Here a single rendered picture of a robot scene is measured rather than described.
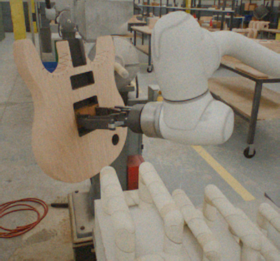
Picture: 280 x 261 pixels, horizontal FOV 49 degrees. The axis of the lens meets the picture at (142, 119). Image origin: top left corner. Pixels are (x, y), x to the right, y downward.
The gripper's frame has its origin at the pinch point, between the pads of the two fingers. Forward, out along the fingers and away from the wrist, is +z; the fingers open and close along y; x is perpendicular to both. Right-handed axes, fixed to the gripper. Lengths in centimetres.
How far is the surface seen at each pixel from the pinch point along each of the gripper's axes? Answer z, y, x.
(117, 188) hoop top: -28.2, -23.7, -5.2
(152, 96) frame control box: 21, 66, -11
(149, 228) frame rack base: -30.3, -18.7, -16.6
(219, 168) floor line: 43, 203, -118
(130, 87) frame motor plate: 32, 64, -6
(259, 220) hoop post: -45, 9, -29
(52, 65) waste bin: 284, 227, -10
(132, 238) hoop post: -35.6, -30.5, -8.8
